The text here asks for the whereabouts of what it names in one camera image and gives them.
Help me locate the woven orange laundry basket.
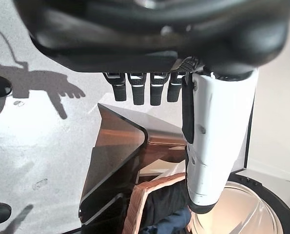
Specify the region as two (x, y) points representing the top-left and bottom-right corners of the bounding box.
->
(122, 171), (192, 234)

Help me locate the black garment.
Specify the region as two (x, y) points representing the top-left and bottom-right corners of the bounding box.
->
(144, 180), (191, 228)

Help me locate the round black-rimmed basin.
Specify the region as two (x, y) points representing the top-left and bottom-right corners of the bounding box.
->
(188, 168), (290, 234)

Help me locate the robot left hand black white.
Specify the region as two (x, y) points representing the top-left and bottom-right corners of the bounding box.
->
(13, 0), (290, 215)

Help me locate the blue garment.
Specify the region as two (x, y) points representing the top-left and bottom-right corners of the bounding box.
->
(144, 207), (193, 234)

